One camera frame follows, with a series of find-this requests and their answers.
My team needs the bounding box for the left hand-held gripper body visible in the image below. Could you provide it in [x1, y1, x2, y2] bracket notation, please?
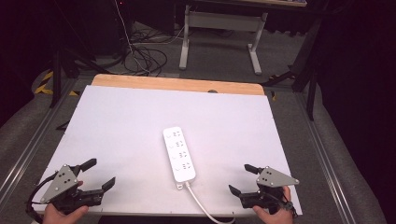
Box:
[40, 164, 105, 216]

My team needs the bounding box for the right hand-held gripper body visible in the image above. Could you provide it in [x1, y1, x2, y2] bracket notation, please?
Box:
[239, 165, 301, 210]

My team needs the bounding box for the person's left hand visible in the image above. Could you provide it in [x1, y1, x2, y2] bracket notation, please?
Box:
[41, 180, 90, 224]

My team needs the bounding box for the person's right hand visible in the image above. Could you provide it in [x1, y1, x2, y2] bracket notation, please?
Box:
[252, 185, 294, 224]

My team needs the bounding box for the white board sheet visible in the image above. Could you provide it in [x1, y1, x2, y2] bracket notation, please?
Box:
[32, 84, 304, 217]

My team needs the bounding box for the white power strip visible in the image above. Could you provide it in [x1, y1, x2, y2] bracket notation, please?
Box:
[162, 126, 197, 191]

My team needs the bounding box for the yellow black floor tape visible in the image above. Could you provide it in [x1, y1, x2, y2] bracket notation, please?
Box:
[33, 70, 80, 97]

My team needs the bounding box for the black metal stand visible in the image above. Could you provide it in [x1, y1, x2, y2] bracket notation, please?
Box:
[262, 17, 324, 121]
[49, 46, 110, 109]

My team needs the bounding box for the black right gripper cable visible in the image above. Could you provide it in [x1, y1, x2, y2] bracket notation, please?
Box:
[271, 191, 299, 218]

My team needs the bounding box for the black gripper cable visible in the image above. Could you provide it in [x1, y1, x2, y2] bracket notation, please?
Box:
[271, 191, 299, 218]
[25, 172, 60, 224]

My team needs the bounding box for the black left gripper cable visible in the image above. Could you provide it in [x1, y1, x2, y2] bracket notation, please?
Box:
[25, 172, 60, 224]

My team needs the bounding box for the white power strip cable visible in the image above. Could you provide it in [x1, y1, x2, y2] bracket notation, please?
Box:
[185, 181, 236, 224]

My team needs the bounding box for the aluminium floor rail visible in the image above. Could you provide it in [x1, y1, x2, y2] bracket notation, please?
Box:
[294, 92, 357, 224]
[0, 77, 78, 202]

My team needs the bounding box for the black floor cable tangle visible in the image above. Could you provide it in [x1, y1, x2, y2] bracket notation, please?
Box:
[123, 28, 169, 77]

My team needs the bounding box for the white floor cable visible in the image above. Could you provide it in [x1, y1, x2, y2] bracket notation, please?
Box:
[113, 0, 151, 76]

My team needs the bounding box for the white metal desk frame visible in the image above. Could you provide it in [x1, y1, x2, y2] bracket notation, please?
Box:
[178, 4, 269, 77]

